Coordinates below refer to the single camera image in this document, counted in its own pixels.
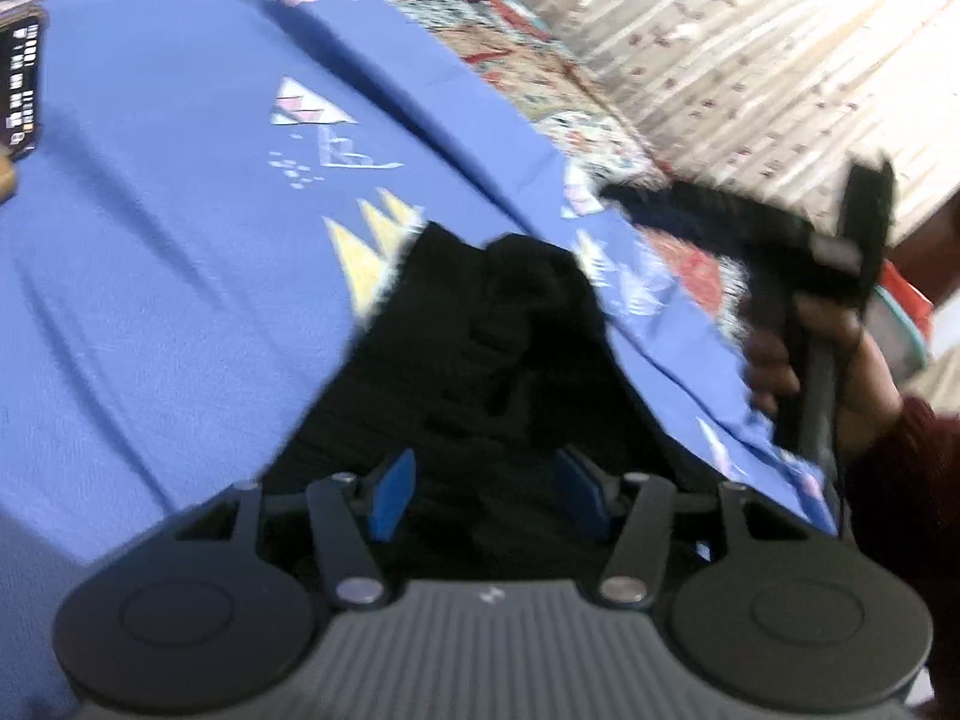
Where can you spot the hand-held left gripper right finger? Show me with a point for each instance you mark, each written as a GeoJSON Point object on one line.
{"type": "Point", "coordinates": [581, 493]}

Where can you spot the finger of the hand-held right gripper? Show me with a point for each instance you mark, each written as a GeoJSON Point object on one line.
{"type": "Point", "coordinates": [675, 206]}

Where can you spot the black smartphone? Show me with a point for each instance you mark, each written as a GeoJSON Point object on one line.
{"type": "Point", "coordinates": [21, 82]}

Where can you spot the red floral patterned blanket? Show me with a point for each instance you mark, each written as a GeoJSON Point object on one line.
{"type": "Point", "coordinates": [525, 75]}

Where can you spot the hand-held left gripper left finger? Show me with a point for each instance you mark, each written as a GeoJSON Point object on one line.
{"type": "Point", "coordinates": [390, 493]}

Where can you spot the black pants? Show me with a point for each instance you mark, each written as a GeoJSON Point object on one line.
{"type": "Point", "coordinates": [495, 360]}

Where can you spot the person's right hand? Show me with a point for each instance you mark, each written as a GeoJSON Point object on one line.
{"type": "Point", "coordinates": [862, 382]}

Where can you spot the beige leaf print curtain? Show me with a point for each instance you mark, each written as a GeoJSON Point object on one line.
{"type": "Point", "coordinates": [750, 52]}

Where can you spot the teal plastic storage bin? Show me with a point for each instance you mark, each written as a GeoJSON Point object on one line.
{"type": "Point", "coordinates": [904, 322]}

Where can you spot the wooden phone stand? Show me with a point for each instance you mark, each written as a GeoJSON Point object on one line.
{"type": "Point", "coordinates": [6, 178]}

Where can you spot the blue printed bedsheet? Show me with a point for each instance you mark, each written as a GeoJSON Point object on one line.
{"type": "Point", "coordinates": [165, 255]}

